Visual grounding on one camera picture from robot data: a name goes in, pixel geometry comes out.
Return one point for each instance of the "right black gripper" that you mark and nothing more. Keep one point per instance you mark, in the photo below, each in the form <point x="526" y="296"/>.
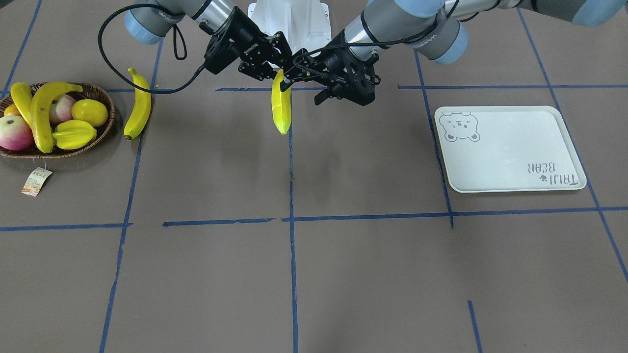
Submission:
<point x="244" y="37"/>

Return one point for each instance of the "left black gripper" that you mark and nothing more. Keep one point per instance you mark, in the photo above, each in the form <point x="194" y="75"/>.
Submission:
<point x="335" y="58"/>

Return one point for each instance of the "yellow banana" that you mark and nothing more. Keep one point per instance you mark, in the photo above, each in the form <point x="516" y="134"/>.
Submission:
<point x="40" y="109"/>
<point x="141" y="110"/>
<point x="281" y="104"/>
<point x="22" y="96"/>

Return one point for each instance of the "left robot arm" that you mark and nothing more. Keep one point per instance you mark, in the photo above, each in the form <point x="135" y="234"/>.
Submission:
<point x="433" y="28"/>

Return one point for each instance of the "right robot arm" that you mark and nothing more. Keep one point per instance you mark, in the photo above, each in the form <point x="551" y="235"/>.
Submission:
<point x="153" y="19"/>

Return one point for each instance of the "brown wicker basket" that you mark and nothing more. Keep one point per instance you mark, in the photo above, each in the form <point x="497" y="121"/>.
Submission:
<point x="90" y="91"/>

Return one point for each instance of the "yellow lemon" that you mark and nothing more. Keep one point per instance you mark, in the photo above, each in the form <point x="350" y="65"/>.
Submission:
<point x="90" y="111"/>

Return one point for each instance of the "white rectangular tray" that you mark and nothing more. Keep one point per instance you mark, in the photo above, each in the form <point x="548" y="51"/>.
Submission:
<point x="507" y="149"/>

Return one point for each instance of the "yellow star fruit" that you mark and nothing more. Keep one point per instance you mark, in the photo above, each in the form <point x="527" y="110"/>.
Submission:
<point x="73" y="134"/>

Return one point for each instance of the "paper price tag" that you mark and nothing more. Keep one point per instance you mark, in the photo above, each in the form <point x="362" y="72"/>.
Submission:
<point x="35" y="182"/>

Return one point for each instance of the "orange mango fruit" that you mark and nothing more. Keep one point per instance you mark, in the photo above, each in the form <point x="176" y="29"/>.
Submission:
<point x="12" y="110"/>

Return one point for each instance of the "red pink apple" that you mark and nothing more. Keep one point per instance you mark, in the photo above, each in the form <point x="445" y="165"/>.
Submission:
<point x="15" y="133"/>

